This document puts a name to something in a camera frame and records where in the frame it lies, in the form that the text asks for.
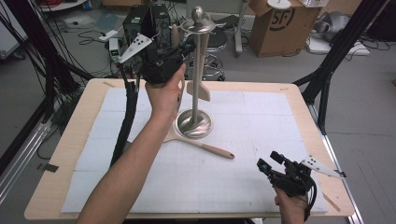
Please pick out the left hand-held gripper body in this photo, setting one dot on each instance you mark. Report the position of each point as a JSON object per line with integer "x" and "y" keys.
{"x": 158, "y": 70}

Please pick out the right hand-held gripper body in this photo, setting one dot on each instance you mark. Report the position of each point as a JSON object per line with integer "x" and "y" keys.
{"x": 294, "y": 182}

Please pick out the beige solid spatula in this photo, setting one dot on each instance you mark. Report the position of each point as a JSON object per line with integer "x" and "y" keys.
{"x": 199, "y": 90}

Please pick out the metal utensil stand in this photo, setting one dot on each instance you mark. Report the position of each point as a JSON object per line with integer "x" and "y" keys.
{"x": 195, "y": 93}

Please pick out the person's right hand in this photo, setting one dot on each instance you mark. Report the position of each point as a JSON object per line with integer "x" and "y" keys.
{"x": 292, "y": 208}

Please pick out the person's left hand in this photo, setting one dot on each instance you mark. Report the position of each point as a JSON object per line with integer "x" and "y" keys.
{"x": 165, "y": 96}

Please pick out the slim black computer tower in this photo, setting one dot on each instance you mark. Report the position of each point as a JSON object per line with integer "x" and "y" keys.
{"x": 162, "y": 25}

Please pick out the black round stool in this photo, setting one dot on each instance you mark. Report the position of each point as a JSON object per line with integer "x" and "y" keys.
{"x": 218, "y": 40}

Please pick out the white grid mat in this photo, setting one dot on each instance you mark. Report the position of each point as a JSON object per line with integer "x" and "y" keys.
{"x": 249, "y": 124}

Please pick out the black tape piece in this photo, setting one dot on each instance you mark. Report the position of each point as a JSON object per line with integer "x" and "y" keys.
{"x": 343, "y": 173}
{"x": 48, "y": 167}

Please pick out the white device with green display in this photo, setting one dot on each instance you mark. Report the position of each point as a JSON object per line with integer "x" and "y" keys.
{"x": 113, "y": 48}

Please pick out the large black computer tower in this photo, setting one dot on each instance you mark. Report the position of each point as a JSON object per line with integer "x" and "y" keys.
{"x": 137, "y": 21}

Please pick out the beige perforated skimmer spoon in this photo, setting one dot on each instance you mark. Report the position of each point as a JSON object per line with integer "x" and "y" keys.
{"x": 214, "y": 151}

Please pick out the grey metal stand leg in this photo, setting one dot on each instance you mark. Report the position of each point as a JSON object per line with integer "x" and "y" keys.
{"x": 239, "y": 31}

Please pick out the white power strip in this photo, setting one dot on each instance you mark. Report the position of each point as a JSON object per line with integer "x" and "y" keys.
{"x": 108, "y": 35}

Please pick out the brown cardboard box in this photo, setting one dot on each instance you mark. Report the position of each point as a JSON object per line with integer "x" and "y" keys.
{"x": 280, "y": 34}

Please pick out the white round disc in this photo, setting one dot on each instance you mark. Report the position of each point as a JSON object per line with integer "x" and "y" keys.
{"x": 279, "y": 3}

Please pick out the grey bag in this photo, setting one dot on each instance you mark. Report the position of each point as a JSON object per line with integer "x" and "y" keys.
{"x": 333, "y": 25}

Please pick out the aluminium rail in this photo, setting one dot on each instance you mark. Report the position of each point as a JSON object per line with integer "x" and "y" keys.
{"x": 342, "y": 193}
{"x": 21, "y": 165}

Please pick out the black metal frame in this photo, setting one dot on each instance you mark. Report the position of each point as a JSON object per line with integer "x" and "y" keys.
{"x": 46, "y": 56}
{"x": 339, "y": 46}

